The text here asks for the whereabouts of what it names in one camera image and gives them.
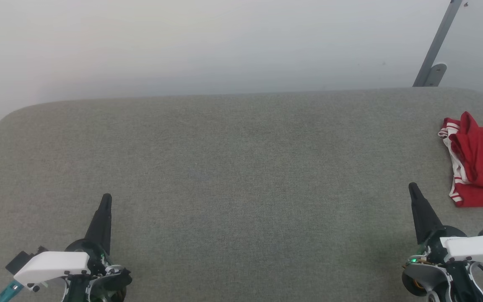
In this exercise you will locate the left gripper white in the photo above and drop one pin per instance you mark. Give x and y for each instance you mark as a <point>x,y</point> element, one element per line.
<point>53,264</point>

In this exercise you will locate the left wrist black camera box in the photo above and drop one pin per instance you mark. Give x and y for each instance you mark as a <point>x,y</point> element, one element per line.
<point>19,261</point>

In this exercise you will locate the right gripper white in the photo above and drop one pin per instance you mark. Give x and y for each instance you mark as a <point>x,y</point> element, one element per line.
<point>472,249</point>

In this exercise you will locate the grey metal wall bracket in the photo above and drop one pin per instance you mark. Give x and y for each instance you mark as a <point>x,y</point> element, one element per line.
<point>438,42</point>

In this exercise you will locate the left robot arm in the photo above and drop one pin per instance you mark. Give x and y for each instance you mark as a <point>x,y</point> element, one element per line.
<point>107,285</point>

